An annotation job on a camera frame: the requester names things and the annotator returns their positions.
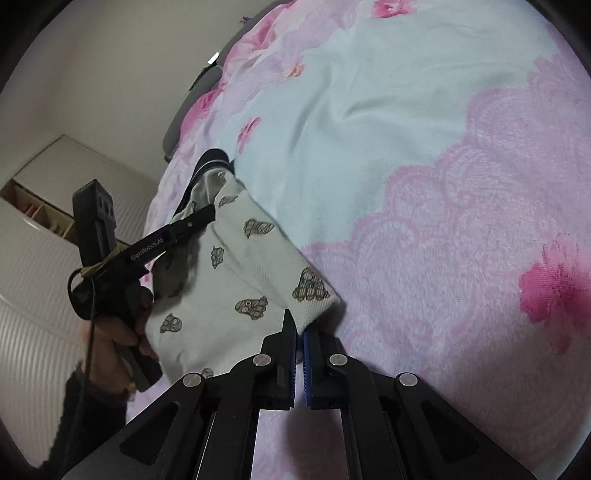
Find person's left hand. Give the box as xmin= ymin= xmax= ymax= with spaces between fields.
xmin=78 ymin=286 xmax=160 ymax=394

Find white ribbed wardrobe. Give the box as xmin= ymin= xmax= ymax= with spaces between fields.
xmin=0 ymin=134 xmax=162 ymax=457

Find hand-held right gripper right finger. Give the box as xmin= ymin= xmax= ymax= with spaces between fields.
xmin=302 ymin=325 xmax=539 ymax=480

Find white printed small garment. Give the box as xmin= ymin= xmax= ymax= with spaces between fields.
xmin=141 ymin=148 xmax=345 ymax=380

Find person's left forearm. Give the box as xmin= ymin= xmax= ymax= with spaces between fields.
xmin=41 ymin=359 xmax=136 ymax=480

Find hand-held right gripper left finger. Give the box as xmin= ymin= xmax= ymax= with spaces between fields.
xmin=60 ymin=309 xmax=297 ymax=480

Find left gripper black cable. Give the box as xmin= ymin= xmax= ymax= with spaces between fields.
xmin=67 ymin=264 xmax=101 ymax=385

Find wooden open shelf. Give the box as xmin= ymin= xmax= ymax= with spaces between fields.
xmin=1 ymin=179 xmax=80 ymax=246

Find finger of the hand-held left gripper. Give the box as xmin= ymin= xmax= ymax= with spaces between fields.
xmin=177 ymin=204 xmax=218 ymax=237

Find black strap with white tag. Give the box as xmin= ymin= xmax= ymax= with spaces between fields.
xmin=188 ymin=52 xmax=225 ymax=92

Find pink floral bed blanket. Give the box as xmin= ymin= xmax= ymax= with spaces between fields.
xmin=124 ymin=0 xmax=591 ymax=480

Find grey bed headboard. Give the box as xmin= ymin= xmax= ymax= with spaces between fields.
xmin=161 ymin=69 xmax=223 ymax=163

